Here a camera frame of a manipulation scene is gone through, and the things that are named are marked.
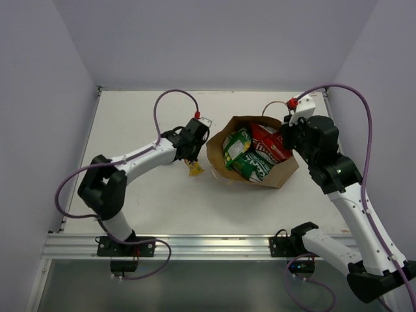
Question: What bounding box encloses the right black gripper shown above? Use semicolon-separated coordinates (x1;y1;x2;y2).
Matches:
281;112;318;166

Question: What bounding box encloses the yellow m&m packet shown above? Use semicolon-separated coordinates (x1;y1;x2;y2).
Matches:
184;159;204;176

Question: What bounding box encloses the brown paper bag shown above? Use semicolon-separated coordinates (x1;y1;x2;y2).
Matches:
206;100;299;189

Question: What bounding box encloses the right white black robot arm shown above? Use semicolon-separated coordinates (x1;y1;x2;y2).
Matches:
281;115;415;303

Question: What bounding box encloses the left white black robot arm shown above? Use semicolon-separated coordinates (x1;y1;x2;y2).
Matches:
77;118;212;255

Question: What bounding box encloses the red snack bag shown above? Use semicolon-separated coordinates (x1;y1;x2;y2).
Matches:
250;123;293;165

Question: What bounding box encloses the dark green snack packet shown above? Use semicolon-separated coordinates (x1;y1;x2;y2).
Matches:
232;151;273;183

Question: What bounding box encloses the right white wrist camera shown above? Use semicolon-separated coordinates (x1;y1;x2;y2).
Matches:
287;95;316;126

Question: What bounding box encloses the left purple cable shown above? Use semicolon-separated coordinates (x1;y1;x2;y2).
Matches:
54;90;202;219

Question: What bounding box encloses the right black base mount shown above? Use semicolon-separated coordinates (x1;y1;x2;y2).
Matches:
268;222;319;278

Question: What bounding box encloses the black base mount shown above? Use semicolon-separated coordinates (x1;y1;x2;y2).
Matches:
268;222;319;278
95;236;155;276

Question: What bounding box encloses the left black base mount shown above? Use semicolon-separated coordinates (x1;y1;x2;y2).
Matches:
95;236;155;276

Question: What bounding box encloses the aluminium rail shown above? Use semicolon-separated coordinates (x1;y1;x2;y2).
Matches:
41;233;273;261

